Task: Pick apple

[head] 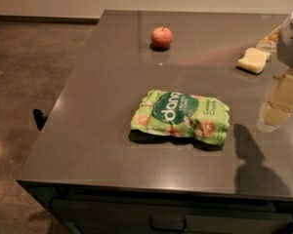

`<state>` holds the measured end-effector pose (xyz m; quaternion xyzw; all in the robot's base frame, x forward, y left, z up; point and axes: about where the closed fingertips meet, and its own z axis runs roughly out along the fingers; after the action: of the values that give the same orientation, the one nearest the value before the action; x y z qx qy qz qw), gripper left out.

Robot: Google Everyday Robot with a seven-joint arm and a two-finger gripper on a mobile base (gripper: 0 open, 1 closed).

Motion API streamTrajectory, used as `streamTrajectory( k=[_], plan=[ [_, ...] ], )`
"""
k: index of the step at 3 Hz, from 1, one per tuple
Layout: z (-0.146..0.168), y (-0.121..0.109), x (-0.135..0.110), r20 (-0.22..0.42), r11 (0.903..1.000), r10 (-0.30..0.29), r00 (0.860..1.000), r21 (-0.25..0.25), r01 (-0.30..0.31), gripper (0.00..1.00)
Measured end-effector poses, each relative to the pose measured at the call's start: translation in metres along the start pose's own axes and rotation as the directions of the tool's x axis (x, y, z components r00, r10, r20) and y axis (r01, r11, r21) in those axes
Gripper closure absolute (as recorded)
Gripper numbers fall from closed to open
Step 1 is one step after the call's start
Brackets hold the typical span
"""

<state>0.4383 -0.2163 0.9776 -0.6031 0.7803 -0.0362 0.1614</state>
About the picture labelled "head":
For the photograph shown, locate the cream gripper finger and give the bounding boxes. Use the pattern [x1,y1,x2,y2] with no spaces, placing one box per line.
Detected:
[257,67,293,133]

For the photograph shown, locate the red apple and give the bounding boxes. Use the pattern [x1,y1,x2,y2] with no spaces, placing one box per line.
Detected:
[151,27,173,49]

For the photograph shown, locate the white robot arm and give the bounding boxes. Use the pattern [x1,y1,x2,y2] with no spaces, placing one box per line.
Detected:
[257,11,293,133]

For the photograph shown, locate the yellow sponge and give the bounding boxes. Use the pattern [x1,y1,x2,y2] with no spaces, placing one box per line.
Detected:
[236,48,271,74]

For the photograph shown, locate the clear plastic package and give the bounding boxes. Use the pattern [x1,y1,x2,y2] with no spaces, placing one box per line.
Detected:
[256,26,281,52]

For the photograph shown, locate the green chips bag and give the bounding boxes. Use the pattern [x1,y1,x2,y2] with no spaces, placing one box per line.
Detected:
[131,90,230,145]

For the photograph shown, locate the dark cabinet drawer front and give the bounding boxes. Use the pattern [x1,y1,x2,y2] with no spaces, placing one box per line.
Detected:
[51,199,293,234]

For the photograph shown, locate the dark drawer handle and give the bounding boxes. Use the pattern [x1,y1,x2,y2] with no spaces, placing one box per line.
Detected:
[149,217,187,233]

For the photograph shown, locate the black side handle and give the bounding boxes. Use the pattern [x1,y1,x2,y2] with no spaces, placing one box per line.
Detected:
[33,109,49,131]

